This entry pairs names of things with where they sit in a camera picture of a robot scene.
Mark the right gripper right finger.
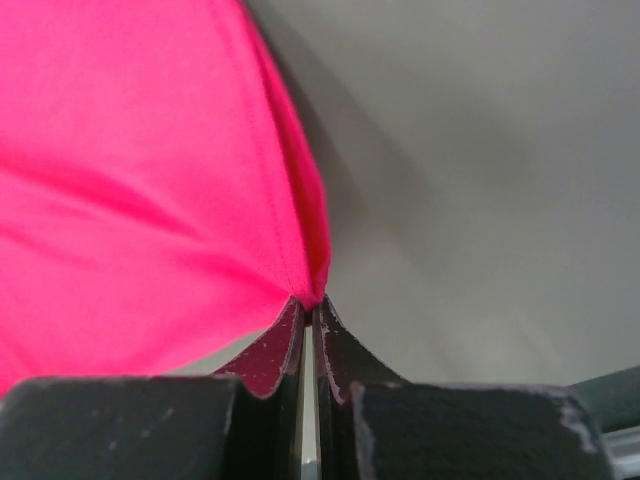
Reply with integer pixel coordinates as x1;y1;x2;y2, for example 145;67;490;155
312;299;616;479

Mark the magenta pink t-shirt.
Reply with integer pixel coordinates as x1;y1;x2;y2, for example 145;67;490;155
1;1;330;390

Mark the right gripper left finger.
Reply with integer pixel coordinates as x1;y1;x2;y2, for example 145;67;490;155
1;300;305;479

